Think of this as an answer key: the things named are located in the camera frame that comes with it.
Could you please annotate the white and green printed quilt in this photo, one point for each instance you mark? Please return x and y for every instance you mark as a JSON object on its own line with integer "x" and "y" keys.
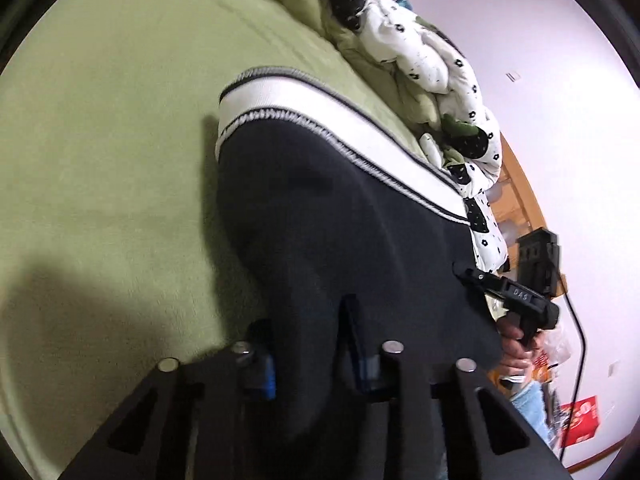
{"x": 430, "y": 60}

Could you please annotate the person's right hand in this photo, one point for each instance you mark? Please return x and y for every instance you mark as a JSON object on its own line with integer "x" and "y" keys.
{"x": 517, "y": 355}

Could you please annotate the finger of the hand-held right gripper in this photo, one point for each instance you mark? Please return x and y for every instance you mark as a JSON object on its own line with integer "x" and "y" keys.
{"x": 480, "y": 280}

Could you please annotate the person's right forearm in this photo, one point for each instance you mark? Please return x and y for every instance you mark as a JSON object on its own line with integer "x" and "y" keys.
{"x": 530, "y": 407}

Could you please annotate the wooden bed frame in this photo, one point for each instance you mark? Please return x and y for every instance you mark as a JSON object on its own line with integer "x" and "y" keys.
{"x": 520, "y": 195}

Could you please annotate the green fleece blanket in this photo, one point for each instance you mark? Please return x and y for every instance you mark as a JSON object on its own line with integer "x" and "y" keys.
{"x": 100, "y": 110}

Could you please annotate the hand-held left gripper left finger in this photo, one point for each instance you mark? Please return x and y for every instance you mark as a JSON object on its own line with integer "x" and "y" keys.
{"x": 267, "y": 376}

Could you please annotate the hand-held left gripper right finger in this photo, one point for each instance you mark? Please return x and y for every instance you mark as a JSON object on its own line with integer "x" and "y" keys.
{"x": 369, "y": 377}

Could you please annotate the white wall socket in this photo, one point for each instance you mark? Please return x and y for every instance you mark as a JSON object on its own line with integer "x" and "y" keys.
{"x": 512, "y": 76}

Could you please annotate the black pants with white stripes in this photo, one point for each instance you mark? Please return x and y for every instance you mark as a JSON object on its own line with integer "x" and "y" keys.
{"x": 310, "y": 210}

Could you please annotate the red packet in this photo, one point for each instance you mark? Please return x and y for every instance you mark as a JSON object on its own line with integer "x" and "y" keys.
{"x": 580, "y": 422}

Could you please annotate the clear plastic bag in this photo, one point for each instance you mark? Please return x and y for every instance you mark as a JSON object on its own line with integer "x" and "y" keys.
{"x": 555, "y": 355}

